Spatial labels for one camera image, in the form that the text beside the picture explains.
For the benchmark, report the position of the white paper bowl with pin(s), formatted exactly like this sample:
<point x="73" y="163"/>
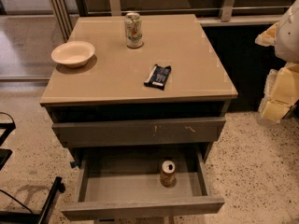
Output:
<point x="73" y="54"/>

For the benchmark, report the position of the closed top drawer front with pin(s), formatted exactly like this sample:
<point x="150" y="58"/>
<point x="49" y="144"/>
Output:
<point x="139" y="132"/>

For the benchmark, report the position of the white green soda can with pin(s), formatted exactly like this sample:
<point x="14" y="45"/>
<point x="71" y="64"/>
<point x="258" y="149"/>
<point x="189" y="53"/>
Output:
<point x="133" y="31"/>

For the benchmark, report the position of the grey drawer cabinet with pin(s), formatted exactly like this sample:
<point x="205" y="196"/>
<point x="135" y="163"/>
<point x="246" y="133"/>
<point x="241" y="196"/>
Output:
<point x="110" y="87"/>

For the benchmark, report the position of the open middle drawer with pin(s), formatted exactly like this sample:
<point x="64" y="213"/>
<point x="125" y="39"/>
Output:
<point x="124" y="182"/>

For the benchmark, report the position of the orange soda can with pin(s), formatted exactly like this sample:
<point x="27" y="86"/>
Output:
<point x="167" y="174"/>

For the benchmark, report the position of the black chair frame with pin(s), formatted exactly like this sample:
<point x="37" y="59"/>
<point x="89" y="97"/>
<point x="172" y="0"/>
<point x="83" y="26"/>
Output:
<point x="37" y="159"/>

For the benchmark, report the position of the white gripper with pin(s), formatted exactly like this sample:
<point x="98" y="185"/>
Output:
<point x="289" y="36"/>

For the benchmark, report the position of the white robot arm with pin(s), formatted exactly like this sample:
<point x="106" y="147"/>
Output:
<point x="287" y="37"/>

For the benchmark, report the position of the dark blue snack wrapper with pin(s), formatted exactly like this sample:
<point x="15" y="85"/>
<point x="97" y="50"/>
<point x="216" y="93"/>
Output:
<point x="157" y="77"/>

